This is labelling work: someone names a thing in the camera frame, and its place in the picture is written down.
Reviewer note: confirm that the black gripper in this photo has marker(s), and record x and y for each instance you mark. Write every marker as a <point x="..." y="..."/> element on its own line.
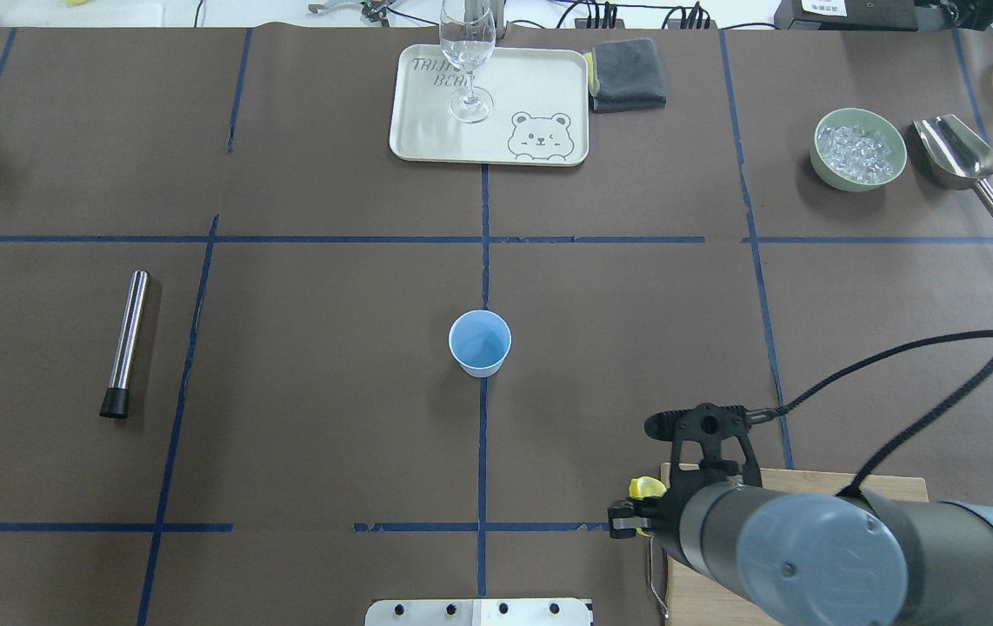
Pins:
<point x="626" y="516"/>

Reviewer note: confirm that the lemon slice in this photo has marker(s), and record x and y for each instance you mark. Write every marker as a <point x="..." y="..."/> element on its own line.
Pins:
<point x="643" y="487"/>

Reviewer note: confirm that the steel muddler with black tip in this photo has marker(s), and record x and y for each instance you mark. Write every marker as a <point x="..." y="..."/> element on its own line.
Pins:
<point x="116" y="398"/>

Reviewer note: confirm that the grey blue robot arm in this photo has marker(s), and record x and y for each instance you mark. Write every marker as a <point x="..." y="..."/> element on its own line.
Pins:
<point x="959" y="542"/>

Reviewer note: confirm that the light blue paper cup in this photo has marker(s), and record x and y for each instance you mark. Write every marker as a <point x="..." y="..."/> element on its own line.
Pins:
<point x="480" y="341"/>

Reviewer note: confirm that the bamboo cutting board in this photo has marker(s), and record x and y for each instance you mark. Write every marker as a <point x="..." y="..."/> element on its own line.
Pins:
<point x="806" y="548"/>

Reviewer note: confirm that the green bowl of ice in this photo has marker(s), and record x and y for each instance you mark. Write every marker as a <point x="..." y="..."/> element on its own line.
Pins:
<point x="857" y="150"/>

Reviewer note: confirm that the cream bear serving tray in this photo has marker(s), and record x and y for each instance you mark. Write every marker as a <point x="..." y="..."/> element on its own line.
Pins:
<point x="540" y="113"/>

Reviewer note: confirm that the grey folded cloth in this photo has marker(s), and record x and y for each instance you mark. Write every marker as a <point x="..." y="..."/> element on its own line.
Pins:
<point x="626" y="75"/>

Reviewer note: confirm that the steel ice scoop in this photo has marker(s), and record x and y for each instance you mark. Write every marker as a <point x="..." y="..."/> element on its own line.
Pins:
<point x="959" y="158"/>

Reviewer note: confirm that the clear wine glass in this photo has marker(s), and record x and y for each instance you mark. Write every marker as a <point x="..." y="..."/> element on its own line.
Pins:
<point x="467" y="31"/>

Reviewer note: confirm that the steel cutting board handle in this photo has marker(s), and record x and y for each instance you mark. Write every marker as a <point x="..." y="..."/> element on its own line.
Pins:
<point x="651" y="559"/>

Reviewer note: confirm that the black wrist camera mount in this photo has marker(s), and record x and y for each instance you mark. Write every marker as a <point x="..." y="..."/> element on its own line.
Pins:
<point x="708" y="425"/>

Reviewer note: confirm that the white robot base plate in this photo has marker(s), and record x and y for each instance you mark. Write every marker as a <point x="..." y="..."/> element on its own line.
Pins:
<point x="481" y="611"/>

